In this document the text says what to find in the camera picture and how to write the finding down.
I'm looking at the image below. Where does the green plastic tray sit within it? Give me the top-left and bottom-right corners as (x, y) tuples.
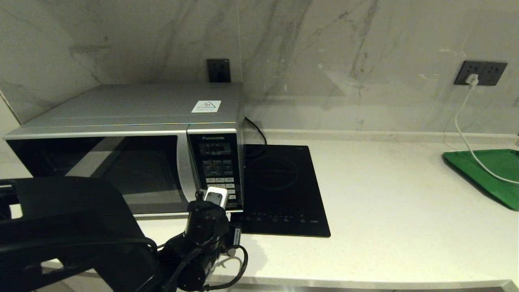
(441, 149), (519, 212)

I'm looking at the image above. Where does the black induction cooktop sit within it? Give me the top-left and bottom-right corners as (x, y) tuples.
(229, 144), (331, 238)

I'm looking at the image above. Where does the white power cable with plug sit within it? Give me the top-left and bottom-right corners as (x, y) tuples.
(454, 74), (519, 185)

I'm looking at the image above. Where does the small black wall socket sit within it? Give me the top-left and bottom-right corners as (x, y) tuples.
(206, 59), (232, 84)

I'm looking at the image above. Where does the silver Panasonic microwave oven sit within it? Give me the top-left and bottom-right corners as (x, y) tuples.
(3, 83), (247, 217)

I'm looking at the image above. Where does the wide black wall socket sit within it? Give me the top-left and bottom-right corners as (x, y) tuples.
(454, 61), (508, 86)

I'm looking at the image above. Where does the white warning sticker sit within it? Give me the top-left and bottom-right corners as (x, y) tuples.
(191, 100), (222, 113)

